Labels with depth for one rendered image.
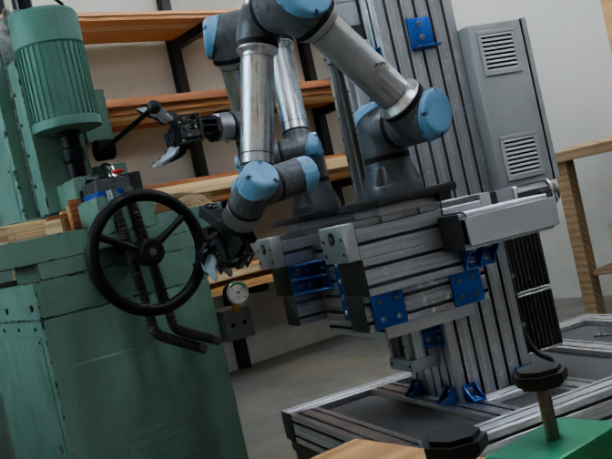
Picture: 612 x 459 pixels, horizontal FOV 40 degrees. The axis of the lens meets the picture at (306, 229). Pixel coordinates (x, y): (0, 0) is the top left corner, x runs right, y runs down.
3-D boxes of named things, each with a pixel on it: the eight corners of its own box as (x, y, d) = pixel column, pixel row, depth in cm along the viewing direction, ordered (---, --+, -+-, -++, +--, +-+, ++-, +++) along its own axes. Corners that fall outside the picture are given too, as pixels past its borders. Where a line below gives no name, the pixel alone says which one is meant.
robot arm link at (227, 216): (220, 197, 170) (254, 190, 174) (215, 211, 173) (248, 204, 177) (237, 225, 166) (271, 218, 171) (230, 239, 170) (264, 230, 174)
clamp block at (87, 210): (101, 236, 191) (93, 198, 191) (83, 241, 202) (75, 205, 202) (160, 224, 199) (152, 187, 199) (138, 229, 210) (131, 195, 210)
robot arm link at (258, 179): (290, 180, 164) (257, 192, 159) (273, 215, 172) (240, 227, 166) (269, 152, 166) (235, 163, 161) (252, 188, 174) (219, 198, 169)
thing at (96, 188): (97, 197, 192) (92, 173, 192) (82, 203, 201) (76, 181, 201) (148, 188, 200) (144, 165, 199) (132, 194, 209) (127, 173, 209)
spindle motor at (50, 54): (45, 128, 204) (16, 5, 203) (25, 143, 218) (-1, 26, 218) (112, 120, 213) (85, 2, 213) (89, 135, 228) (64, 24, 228)
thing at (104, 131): (87, 142, 236) (76, 91, 236) (77, 148, 244) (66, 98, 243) (116, 138, 241) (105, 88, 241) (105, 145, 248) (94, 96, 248)
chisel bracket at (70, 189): (79, 210, 210) (72, 178, 210) (62, 218, 222) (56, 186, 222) (107, 206, 214) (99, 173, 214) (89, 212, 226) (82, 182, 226)
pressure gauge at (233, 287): (231, 314, 210) (225, 283, 210) (225, 314, 213) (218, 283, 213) (252, 308, 214) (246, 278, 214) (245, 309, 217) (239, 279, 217)
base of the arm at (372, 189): (405, 191, 218) (397, 155, 218) (435, 185, 204) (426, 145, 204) (354, 202, 212) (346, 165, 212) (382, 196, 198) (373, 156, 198)
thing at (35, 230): (19, 243, 205) (15, 228, 205) (17, 244, 207) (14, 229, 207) (214, 205, 236) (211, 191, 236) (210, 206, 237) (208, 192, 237)
